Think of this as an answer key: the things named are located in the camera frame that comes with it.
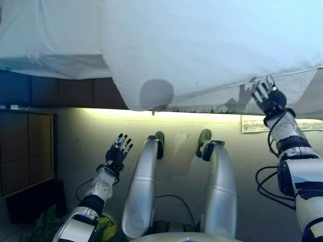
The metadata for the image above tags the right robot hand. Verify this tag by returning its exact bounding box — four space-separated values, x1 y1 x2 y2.
251 75 288 118

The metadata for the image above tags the silver robot leg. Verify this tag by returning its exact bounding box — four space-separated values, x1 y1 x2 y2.
201 140 238 239
121 135 160 239

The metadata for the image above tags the dark robot foot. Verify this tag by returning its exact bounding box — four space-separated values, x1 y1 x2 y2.
195 129 212 159
154 131 165 159

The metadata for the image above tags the right silver robot leg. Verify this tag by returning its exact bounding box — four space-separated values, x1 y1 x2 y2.
201 140 238 239

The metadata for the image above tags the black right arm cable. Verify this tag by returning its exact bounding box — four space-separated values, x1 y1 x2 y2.
255 165 296 210

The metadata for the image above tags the left dark robot foot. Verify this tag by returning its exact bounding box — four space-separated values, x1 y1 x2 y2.
154 131 165 159

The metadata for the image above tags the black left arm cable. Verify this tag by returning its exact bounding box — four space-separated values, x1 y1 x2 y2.
75 176 98 203

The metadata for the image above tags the right dark robot foot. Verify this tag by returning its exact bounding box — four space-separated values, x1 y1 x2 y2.
195 129 212 159

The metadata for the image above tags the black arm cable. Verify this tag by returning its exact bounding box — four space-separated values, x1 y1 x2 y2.
75 176 98 203
255 165 296 210

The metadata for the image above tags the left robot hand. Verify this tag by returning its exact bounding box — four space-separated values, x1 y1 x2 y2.
104 133 134 172

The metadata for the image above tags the white fringed textured blanket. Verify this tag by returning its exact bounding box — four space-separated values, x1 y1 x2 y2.
151 68 319 114

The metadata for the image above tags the green leafy plant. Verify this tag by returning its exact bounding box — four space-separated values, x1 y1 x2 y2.
19 204 119 242

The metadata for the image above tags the white duvet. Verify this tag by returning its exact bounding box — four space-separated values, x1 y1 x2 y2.
98 0 323 111

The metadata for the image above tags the upholstered bed frame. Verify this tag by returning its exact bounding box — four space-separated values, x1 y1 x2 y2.
0 69 130 110

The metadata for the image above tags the white mattress sheet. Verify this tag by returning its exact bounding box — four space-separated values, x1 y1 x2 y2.
0 0 113 79

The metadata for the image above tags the black torso cable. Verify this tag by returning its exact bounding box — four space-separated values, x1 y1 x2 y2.
153 194 198 229

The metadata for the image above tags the wooden bedside cabinet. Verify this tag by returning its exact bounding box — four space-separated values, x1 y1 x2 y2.
0 108 58 199

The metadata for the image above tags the left silver robot leg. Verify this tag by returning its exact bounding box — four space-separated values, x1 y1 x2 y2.
121 135 160 239

